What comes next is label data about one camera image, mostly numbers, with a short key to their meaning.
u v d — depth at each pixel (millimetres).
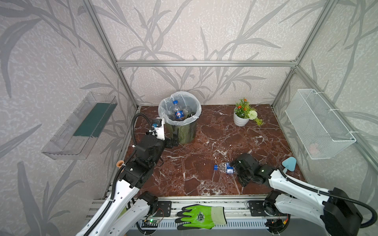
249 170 638
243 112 987
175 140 616
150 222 706
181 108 945
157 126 549
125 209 567
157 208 723
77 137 660
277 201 617
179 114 912
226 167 857
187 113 915
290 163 891
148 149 476
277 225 722
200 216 706
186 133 889
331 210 399
